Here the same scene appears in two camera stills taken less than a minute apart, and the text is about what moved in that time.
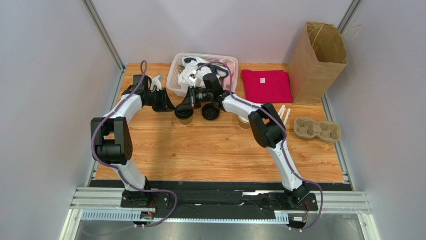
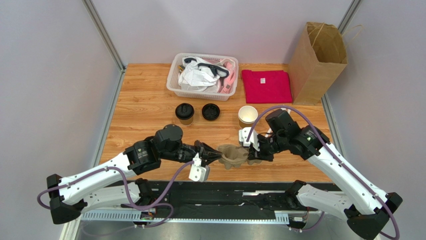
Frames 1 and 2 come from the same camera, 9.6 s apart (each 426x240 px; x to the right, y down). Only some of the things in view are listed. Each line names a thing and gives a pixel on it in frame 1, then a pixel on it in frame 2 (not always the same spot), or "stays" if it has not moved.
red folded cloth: (269, 86) stays
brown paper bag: (318, 59) stays
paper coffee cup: (186, 122) stays
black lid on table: (209, 112) stays
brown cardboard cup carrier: (306, 128) -> (234, 155)
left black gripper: (166, 105) -> (210, 154)
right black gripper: (191, 96) -> (257, 152)
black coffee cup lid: (184, 113) stays
